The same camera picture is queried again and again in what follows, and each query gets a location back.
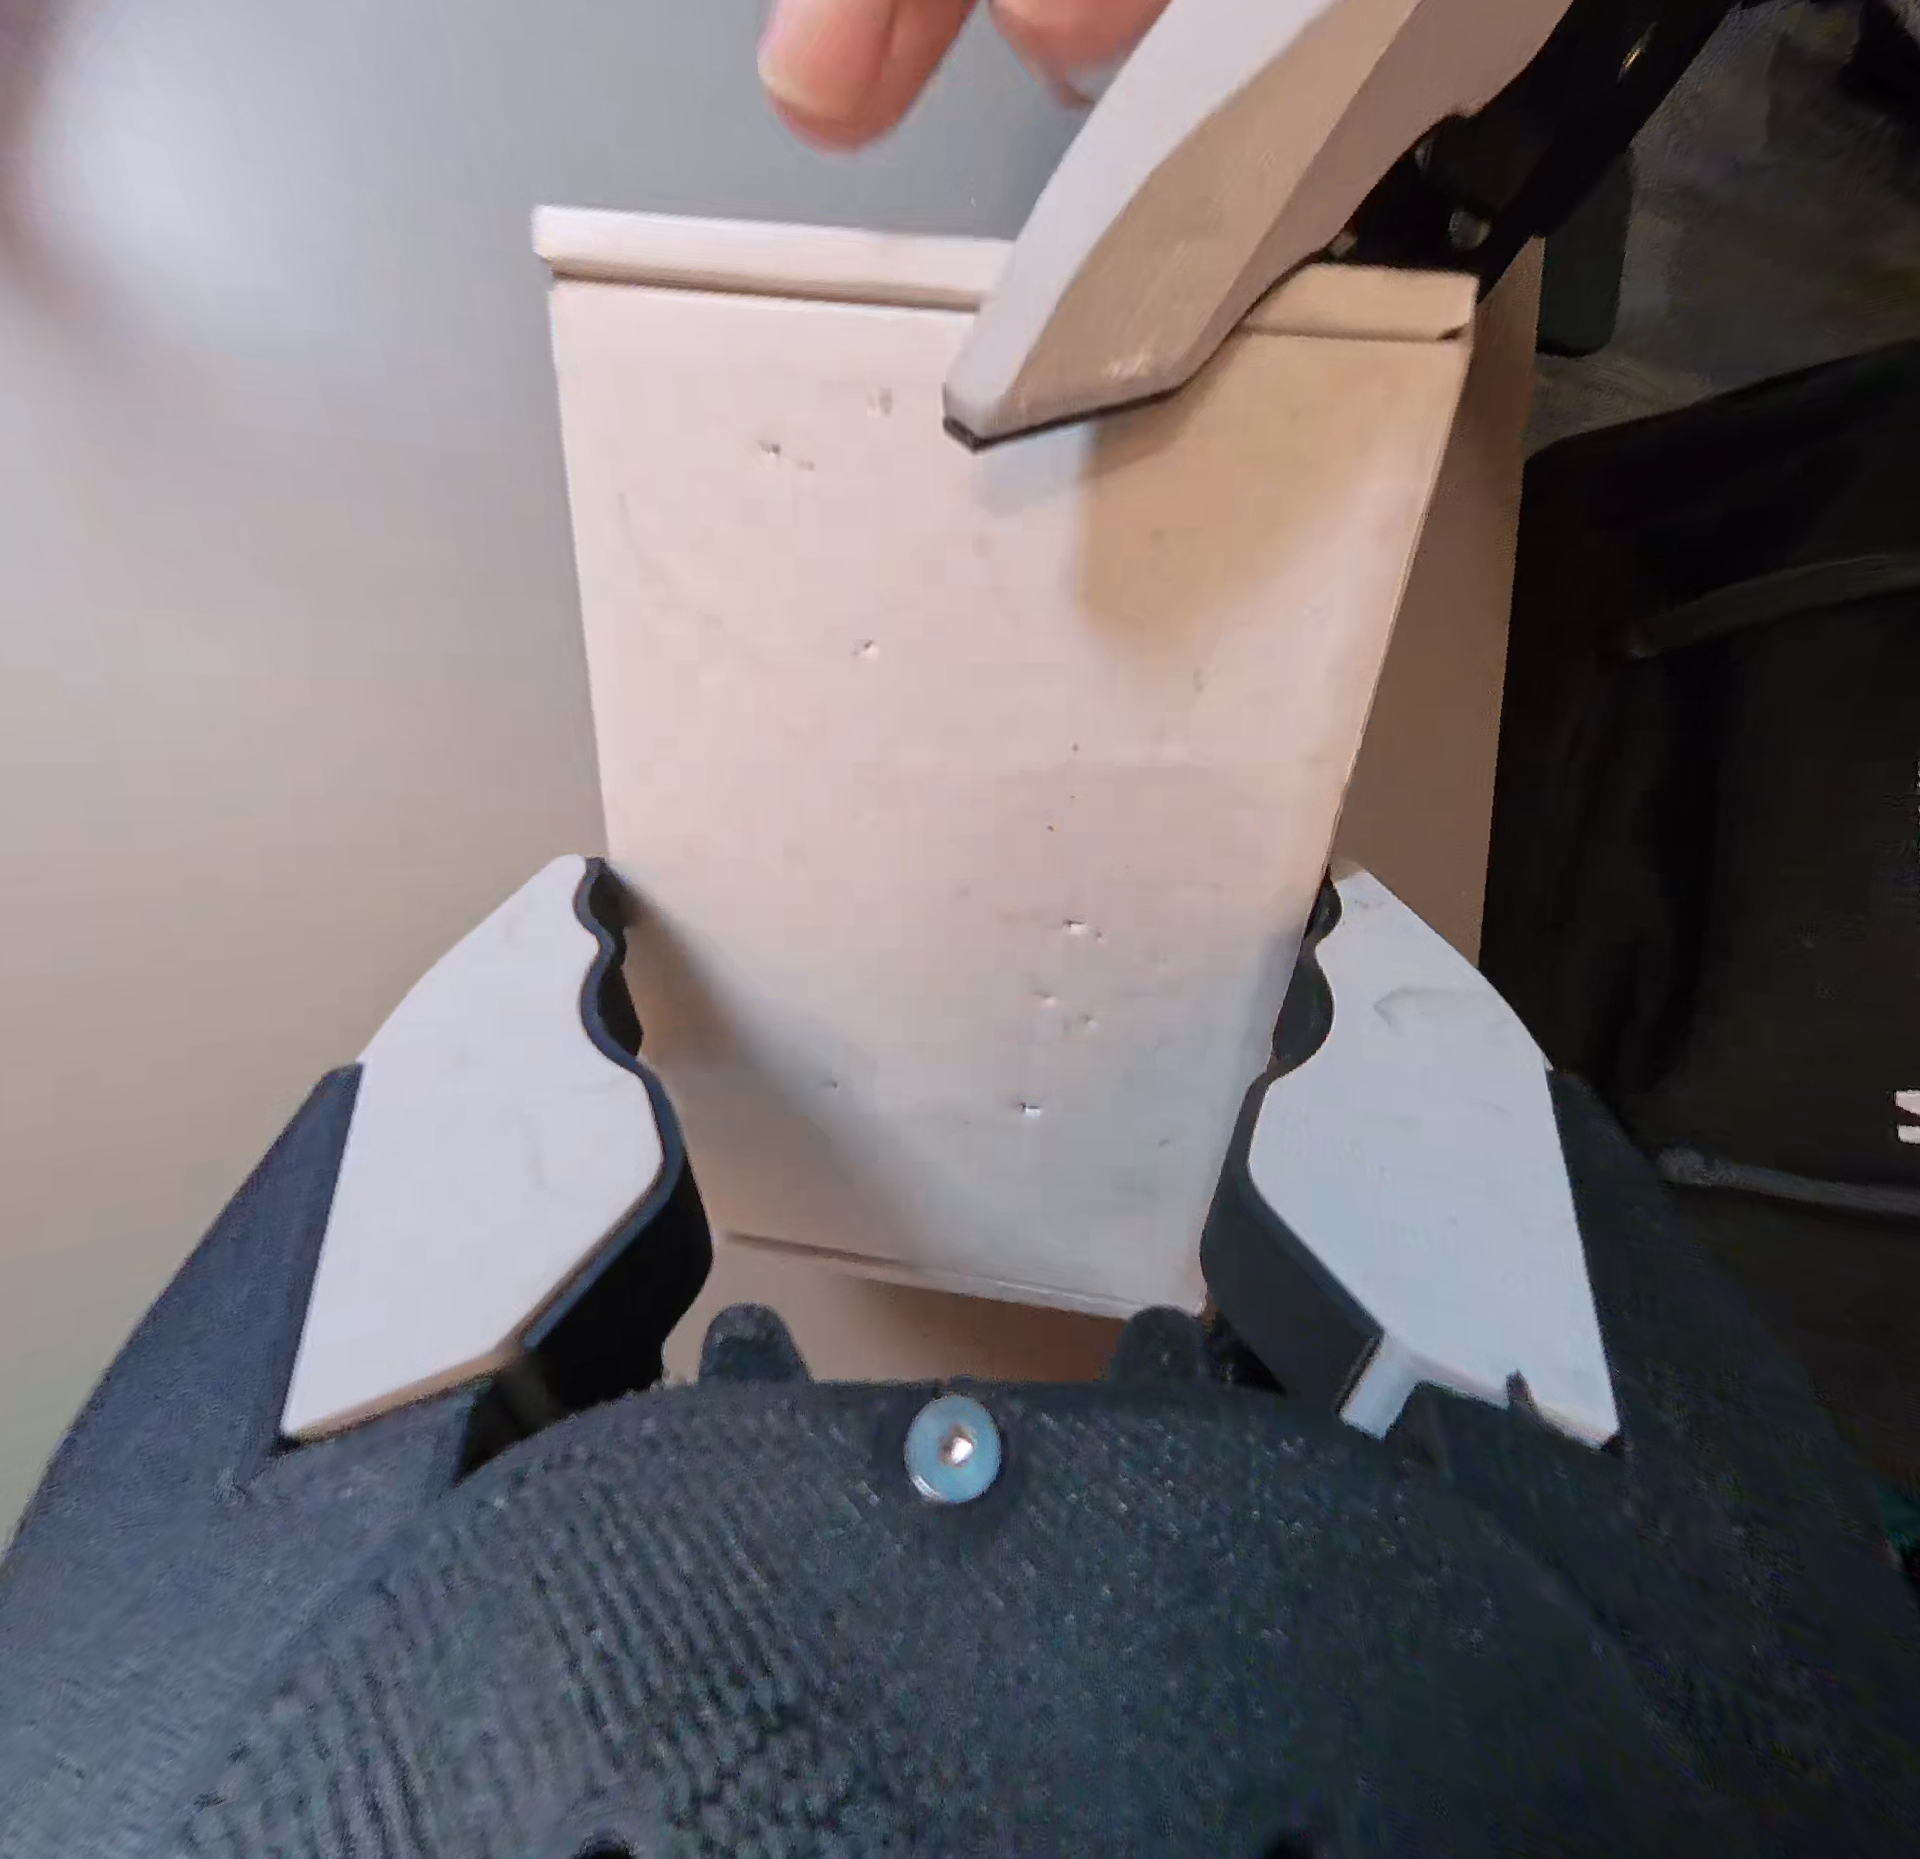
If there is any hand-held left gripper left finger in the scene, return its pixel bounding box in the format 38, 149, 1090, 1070
277, 854, 714, 1448

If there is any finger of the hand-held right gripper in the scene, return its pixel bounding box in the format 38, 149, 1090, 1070
942, 0, 1615, 454

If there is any grey desk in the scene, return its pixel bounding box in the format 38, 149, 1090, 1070
0, 0, 1095, 1560

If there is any person's right hand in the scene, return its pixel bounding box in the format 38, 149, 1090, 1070
757, 0, 1224, 149

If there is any white cardboard box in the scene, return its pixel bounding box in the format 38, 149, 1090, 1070
531, 205, 1548, 1386

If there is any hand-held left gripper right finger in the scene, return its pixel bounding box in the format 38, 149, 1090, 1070
1199, 860, 1625, 1448

